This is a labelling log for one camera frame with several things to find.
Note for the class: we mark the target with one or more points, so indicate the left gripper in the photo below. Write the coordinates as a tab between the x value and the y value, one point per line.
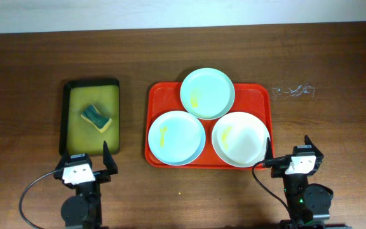
100	175

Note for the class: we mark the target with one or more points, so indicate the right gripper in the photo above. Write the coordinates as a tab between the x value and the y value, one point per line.
314	150

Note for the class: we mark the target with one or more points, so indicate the green and yellow sponge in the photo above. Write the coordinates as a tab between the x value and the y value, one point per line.
93	116

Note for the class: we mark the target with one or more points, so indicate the white plate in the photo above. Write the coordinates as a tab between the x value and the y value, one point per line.
240	139

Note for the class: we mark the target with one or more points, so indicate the light blue plate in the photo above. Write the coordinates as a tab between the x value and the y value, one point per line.
176	138

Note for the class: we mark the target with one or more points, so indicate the light green plate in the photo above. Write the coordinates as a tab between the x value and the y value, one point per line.
207	93

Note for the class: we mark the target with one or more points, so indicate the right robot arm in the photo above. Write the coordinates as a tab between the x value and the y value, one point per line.
308	204

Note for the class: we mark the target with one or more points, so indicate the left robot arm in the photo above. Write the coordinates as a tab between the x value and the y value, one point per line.
84	209

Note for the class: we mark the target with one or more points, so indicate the black tray with yellow liquid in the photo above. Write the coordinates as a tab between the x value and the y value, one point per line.
77	135

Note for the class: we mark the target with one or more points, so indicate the red plastic tray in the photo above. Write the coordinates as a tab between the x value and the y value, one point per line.
251	98

